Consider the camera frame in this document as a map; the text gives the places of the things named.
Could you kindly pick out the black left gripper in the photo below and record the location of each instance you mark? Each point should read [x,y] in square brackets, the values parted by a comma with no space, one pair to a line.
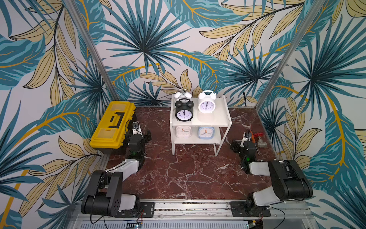
[147,137]

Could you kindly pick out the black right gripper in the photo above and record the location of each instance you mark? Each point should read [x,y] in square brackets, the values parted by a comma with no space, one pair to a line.
[238,144]

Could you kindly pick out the blue square alarm clock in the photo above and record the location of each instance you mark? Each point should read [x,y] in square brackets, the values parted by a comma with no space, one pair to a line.
[206,133]

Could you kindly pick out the white square alarm clock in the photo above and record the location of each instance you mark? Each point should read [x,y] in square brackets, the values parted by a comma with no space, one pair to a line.
[183,132]

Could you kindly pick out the black twin-bell alarm clock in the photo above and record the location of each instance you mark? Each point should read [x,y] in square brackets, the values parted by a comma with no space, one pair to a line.
[184,109]

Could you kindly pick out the white plastic twin-bell clock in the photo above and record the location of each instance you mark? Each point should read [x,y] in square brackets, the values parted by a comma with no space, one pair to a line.
[206,101]

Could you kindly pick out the white metal twin-bell clock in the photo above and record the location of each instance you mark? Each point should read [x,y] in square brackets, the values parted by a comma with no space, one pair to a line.
[183,95]

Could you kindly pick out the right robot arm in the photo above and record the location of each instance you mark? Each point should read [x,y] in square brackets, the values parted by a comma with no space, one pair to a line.
[288,181]

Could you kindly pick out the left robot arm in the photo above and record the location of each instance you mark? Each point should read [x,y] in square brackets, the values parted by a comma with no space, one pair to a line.
[104,195]

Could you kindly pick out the white two-tier shelf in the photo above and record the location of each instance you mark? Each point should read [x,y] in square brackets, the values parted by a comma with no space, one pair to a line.
[220,120]

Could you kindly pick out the yellow black toolbox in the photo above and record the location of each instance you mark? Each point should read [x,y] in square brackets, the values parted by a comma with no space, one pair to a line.
[114,127]

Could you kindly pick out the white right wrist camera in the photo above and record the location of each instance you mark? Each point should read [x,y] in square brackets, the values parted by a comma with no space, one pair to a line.
[247,137]

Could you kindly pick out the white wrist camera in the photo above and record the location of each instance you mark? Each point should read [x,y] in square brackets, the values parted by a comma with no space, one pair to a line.
[136,126]
[247,137]

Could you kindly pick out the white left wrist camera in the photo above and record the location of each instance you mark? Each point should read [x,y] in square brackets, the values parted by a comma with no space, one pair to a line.
[136,126]

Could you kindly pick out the orange handled screwdriver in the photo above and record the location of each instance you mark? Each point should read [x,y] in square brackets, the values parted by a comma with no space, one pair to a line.
[252,136]

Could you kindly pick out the metal valve red handle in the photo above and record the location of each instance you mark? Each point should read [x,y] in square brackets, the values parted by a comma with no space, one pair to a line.
[259,141]

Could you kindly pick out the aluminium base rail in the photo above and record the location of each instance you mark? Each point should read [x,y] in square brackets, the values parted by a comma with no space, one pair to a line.
[202,214]

